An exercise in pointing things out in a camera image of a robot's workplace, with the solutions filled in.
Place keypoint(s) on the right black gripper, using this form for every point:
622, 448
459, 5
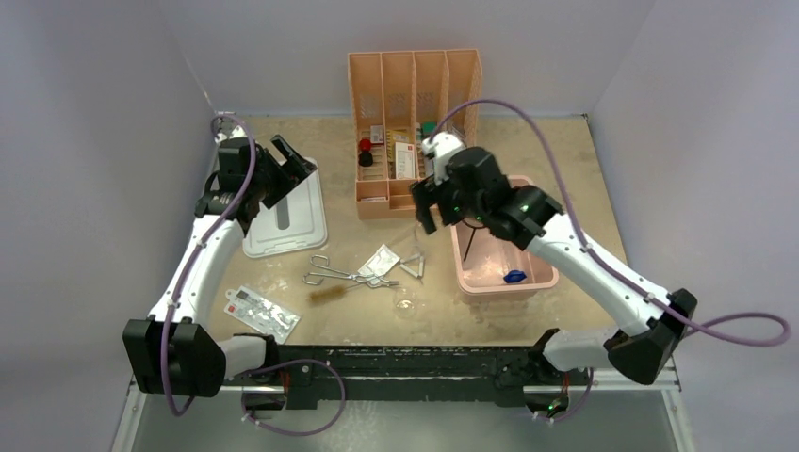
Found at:
428, 194

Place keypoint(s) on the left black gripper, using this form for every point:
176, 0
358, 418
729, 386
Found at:
292, 170

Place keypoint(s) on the blue plastic clip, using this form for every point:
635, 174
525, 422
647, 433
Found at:
515, 276

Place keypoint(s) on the metal crucible tongs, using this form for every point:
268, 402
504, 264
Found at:
322, 271

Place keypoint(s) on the small clear glass beaker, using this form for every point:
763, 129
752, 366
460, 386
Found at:
404, 303

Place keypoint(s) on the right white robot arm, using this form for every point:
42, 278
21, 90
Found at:
647, 327

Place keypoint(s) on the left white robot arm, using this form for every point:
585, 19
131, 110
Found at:
170, 350

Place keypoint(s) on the white plastic bin lid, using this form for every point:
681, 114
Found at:
297, 222

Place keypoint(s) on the pink plastic bin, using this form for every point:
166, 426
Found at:
490, 259

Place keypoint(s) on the red and black bottle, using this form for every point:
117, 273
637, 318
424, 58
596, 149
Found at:
365, 157

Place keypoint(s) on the clay pipe triangle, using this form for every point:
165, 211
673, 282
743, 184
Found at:
414, 264

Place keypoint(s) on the white foil sachet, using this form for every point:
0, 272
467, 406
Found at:
379, 264

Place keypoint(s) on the orange plastic file organizer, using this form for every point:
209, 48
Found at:
392, 93

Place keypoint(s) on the plastic packet with red label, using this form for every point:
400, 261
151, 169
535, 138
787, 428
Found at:
261, 314

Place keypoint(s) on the black wire ring stand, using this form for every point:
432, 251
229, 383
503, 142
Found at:
473, 230

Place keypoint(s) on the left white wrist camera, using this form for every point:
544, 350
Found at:
226, 133

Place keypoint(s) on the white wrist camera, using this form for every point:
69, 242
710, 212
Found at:
226, 133
437, 151

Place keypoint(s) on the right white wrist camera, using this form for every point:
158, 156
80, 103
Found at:
437, 151

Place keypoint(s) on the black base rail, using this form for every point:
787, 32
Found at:
508, 377

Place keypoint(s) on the aluminium frame rail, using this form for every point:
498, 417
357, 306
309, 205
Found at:
667, 379

